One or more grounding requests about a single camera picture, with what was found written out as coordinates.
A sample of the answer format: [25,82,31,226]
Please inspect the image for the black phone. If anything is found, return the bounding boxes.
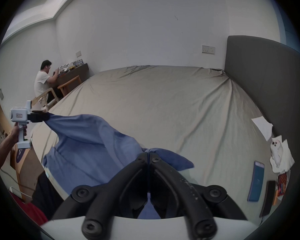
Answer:
[259,180,276,218]

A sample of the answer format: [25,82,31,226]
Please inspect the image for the white paper sheet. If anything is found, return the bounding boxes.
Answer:
[251,116,274,141]

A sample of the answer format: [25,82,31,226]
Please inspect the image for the light wooden chair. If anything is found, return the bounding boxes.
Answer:
[31,87,60,112]

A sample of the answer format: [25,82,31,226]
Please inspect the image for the person's legs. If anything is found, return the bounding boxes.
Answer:
[31,170,72,221]

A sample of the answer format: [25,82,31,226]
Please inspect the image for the white phone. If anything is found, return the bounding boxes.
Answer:
[271,137,285,167]

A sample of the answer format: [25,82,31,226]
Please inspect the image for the bed with beige sheet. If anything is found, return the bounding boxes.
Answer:
[30,65,287,221]

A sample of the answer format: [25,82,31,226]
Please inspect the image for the person's left hand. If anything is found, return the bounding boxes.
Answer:
[9,123,28,144]

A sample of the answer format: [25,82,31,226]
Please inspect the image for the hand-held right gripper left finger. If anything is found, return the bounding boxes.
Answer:
[71,153,150,240]

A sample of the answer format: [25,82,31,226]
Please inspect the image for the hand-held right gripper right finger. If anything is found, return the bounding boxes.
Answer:
[149,153,227,240]

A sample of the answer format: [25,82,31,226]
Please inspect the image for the wooden armchair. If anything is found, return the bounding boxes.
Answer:
[57,75,82,97]

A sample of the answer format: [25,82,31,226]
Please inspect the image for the grey padded headboard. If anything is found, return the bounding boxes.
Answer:
[224,35,300,164]

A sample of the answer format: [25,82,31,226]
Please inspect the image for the blue shirt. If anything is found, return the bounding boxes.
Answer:
[41,113,195,220]

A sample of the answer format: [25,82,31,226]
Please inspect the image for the person's left forearm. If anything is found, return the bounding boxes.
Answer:
[0,136,17,171]

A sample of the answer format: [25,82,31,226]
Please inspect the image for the blue phone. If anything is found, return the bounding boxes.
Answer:
[247,160,265,202]

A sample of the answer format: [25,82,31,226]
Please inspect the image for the orange snack packet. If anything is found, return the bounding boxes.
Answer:
[273,171,290,206]

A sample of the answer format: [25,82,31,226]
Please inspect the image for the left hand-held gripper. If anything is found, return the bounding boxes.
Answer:
[10,100,50,150]

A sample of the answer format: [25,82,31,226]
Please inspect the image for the dark desk with clutter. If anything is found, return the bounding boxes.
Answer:
[54,59,91,91]

